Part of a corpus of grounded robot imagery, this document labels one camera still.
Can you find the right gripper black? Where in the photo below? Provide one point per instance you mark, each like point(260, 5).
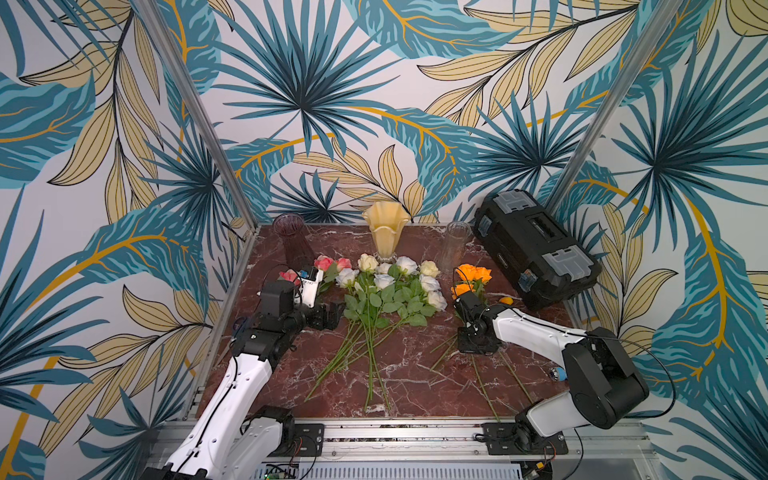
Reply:
point(475, 335)

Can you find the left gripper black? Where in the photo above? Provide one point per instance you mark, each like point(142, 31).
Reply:
point(333, 316)

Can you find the orange rose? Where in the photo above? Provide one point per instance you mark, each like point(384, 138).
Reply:
point(482, 275)
point(466, 272)
point(462, 290)

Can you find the pink rose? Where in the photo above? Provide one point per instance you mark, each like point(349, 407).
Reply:
point(344, 264)
point(328, 267)
point(291, 276)

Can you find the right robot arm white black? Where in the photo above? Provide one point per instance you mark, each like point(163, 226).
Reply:
point(604, 385)

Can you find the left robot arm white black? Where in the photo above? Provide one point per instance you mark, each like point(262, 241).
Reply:
point(226, 443)

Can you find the white rose bunch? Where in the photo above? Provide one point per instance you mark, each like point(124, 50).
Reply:
point(387, 297)

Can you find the dark purple glass vase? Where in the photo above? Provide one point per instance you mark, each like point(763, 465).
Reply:
point(291, 230)

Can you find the black plastic toolbox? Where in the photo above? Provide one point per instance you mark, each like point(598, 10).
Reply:
point(544, 263)

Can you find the clear glass vase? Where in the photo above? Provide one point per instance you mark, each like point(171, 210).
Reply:
point(453, 246)

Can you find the cream yellow fluted vase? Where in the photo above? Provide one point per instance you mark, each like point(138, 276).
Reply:
point(386, 221)

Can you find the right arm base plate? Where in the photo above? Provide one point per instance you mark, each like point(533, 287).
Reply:
point(512, 439)

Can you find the aluminium front rail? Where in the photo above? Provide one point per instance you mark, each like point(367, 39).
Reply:
point(443, 448)

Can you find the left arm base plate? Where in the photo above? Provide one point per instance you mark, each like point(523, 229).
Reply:
point(302, 440)

